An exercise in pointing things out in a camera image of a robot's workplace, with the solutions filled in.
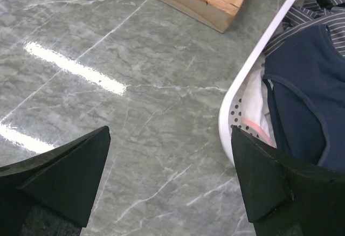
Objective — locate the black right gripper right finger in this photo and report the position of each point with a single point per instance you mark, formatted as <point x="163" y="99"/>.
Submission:
<point x="284" y="195"/>

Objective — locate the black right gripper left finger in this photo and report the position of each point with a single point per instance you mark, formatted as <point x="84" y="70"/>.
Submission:
<point x="53" y="193"/>

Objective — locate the navy blue underwear beige waistband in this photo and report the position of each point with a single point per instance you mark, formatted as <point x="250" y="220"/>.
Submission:
<point x="305" y="84"/>

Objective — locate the white pink garment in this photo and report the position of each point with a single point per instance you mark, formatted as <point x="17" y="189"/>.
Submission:
<point x="255" y="111"/>

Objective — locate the white perforated laundry basket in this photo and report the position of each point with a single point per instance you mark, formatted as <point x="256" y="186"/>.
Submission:
<point x="230" y="110"/>

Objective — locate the grey striped garment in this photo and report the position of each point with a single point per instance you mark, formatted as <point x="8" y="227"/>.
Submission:
<point x="312" y="12"/>

